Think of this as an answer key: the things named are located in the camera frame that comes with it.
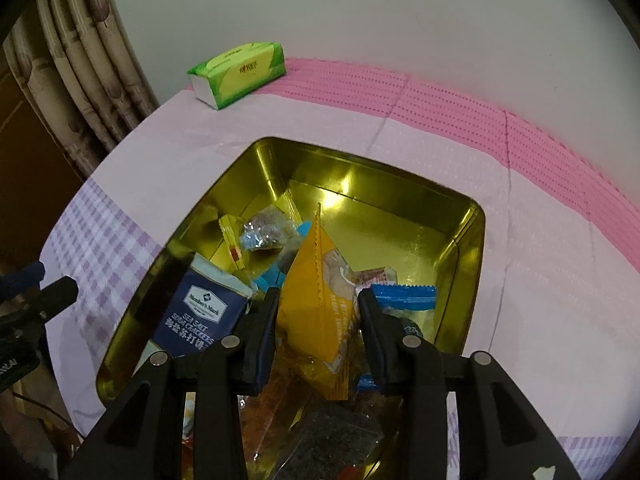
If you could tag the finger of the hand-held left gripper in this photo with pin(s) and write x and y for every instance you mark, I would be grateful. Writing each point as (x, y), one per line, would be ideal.
(57, 292)
(22, 280)

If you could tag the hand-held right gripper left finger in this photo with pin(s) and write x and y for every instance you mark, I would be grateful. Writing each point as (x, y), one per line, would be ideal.
(262, 355)

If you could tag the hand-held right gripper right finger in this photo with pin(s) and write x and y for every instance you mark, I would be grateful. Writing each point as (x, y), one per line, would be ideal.
(377, 355)

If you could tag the clear packet of fried twists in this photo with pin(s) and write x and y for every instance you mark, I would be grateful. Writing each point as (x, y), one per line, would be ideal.
(280, 405)

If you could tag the dark candy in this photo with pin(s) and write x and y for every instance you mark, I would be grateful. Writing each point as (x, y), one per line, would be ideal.
(405, 297)

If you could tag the large yellow snack packet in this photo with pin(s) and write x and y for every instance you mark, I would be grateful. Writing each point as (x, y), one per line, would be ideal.
(310, 300)

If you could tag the navy and white cracker packet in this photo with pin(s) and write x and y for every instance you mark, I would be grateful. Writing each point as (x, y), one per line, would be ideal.
(200, 305)

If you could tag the dark seaweed snack packet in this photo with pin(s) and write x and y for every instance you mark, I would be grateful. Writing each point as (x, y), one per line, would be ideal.
(330, 440)

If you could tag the small yellow snack packet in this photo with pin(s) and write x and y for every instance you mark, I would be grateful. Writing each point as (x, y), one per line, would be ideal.
(231, 240)

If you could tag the clear brown sweet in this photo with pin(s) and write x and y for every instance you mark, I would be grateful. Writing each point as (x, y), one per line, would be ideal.
(262, 232)

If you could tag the gold tin box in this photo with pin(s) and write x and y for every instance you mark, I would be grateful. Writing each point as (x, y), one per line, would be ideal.
(400, 200)

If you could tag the brown wooden furniture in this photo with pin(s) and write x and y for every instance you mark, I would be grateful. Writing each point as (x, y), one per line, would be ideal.
(30, 160)

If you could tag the pink and purple checked tablecloth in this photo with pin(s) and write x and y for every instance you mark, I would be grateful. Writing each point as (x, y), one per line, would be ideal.
(540, 260)

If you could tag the beige patterned curtain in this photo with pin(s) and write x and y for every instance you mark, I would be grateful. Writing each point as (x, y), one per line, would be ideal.
(85, 60)

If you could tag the green tissue pack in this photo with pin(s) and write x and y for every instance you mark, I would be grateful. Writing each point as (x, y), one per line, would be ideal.
(240, 72)

